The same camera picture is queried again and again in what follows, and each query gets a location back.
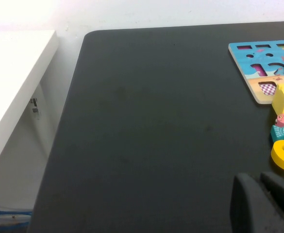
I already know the blue wooden puzzle board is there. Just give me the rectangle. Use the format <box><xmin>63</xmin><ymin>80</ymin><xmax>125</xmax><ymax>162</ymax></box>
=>
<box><xmin>228</xmin><ymin>39</ymin><xmax>284</xmax><ymax>105</ymax></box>

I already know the white side table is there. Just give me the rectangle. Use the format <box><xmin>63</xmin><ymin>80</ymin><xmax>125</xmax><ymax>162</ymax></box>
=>
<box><xmin>0</xmin><ymin>30</ymin><xmax>59</xmax><ymax>182</ymax></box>

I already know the blue cable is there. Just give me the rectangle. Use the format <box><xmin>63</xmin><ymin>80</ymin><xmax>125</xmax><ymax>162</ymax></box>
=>
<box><xmin>0</xmin><ymin>207</ymin><xmax>33</xmax><ymax>216</ymax></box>

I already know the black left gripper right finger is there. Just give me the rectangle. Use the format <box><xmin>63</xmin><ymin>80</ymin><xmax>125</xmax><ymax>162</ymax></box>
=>
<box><xmin>260</xmin><ymin>171</ymin><xmax>284</xmax><ymax>219</ymax></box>

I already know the yellow wooden number nine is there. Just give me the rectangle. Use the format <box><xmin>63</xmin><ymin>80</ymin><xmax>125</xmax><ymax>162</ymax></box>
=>
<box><xmin>270</xmin><ymin>140</ymin><xmax>284</xmax><ymax>173</ymax></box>

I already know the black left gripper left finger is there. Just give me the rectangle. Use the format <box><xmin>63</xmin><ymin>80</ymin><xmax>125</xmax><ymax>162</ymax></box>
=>
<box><xmin>230</xmin><ymin>172</ymin><xmax>284</xmax><ymax>233</ymax></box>

